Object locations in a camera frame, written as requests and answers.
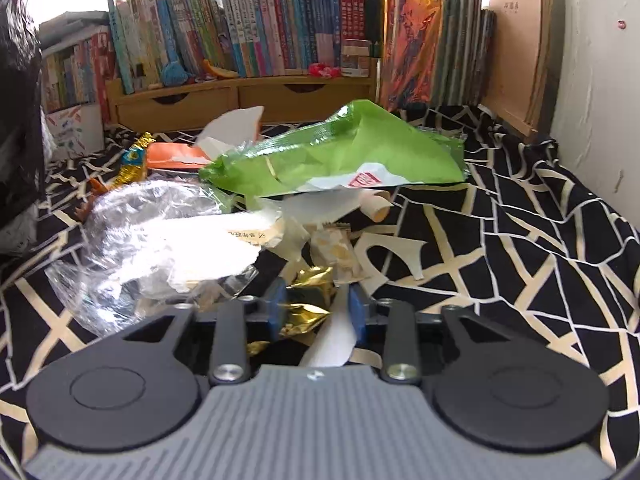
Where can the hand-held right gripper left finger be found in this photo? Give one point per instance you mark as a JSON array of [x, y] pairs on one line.
[[276, 310]]

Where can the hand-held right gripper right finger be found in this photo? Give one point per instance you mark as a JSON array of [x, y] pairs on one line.
[[357, 315]]

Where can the gold foil wrapper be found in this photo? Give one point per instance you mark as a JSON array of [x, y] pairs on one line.
[[305, 317]]

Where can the white paper strip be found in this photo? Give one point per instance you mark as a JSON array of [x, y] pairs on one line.
[[332, 340]]

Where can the green snack bag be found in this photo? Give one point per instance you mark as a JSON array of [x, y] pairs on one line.
[[325, 150]]

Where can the clear plastic bag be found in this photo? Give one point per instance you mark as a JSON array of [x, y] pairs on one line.
[[125, 205]]

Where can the orange packet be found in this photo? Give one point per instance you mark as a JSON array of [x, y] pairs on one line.
[[170, 152]]

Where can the gold blue candy wrapper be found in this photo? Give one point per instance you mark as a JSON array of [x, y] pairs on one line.
[[132, 157]]

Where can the black lined trash bin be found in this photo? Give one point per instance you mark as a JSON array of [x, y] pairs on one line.
[[17, 110]]

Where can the beige snack wrapper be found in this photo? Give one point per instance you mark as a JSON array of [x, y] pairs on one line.
[[332, 252]]

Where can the cream paper scrap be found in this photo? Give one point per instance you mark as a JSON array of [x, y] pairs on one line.
[[395, 247]]

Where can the cardboard tube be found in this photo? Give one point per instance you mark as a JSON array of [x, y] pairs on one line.
[[374, 205]]

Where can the torn white paper piece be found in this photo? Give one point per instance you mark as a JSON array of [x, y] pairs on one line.
[[235, 125], [320, 205]]

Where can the black patterned cloth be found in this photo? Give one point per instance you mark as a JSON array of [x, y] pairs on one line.
[[500, 240]]

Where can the orange plastic toy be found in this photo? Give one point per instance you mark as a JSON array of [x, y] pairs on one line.
[[97, 187]]

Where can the wooden drawer shelf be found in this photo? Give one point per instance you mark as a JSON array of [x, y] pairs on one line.
[[210, 102]]

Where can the red toy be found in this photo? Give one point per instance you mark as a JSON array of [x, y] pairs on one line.
[[324, 70]]

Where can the yellow toy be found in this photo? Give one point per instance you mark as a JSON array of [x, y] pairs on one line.
[[220, 71]]

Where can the small printed box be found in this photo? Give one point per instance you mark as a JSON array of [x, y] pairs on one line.
[[355, 60]]

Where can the blue knitted toy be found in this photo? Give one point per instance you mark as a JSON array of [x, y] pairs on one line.
[[175, 72]]

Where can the orange cover book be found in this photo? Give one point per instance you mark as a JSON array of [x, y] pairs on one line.
[[410, 50]]

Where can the white cardboard box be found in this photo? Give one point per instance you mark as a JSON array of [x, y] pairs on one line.
[[75, 127]]

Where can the row of colourful books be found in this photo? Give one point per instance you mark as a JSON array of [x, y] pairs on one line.
[[280, 25]]

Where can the row of grey books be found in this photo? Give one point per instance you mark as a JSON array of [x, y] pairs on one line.
[[465, 50]]

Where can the row of thin books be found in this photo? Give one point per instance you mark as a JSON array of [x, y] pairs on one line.
[[70, 72]]

